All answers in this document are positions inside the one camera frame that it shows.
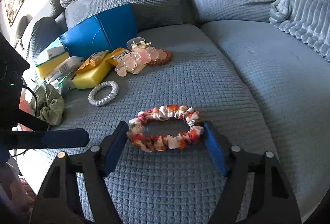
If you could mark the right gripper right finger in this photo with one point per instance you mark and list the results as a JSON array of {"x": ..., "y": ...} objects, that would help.
[{"x": 272, "y": 198}]

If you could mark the white barcode box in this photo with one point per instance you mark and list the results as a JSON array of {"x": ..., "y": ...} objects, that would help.
[{"x": 69, "y": 65}]

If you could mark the pink bottle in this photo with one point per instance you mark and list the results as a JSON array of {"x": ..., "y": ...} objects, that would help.
[{"x": 24, "y": 105}]

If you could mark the blue cardboard box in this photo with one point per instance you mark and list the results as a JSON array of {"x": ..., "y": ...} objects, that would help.
[{"x": 108, "y": 30}]

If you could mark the grey blue sofa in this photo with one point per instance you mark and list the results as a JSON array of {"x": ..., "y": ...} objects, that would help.
[{"x": 262, "y": 88}]

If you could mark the red floral scrunchie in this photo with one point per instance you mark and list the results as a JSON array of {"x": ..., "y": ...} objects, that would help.
[{"x": 169, "y": 127}]

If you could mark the green scrunchie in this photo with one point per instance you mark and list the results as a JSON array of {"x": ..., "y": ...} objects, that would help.
[{"x": 49, "y": 106}]

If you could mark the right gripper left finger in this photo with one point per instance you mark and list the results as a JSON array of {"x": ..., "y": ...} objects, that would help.
[{"x": 58, "y": 198}]

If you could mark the yellow green sponge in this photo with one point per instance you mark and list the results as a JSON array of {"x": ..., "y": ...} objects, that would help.
[{"x": 49, "y": 59}]

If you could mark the clear pink hair claw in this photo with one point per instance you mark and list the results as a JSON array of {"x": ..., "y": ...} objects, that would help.
[{"x": 142, "y": 54}]

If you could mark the yellow snack packet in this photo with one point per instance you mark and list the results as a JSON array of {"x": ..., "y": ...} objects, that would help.
[{"x": 95, "y": 59}]

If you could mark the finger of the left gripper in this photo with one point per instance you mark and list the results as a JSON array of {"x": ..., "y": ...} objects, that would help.
[{"x": 72, "y": 138}]

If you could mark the blue throw pillow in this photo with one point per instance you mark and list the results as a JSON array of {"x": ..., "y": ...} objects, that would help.
[{"x": 44, "y": 32}]

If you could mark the light blue fluffy blanket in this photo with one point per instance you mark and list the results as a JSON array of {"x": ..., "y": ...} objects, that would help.
[{"x": 306, "y": 20}]

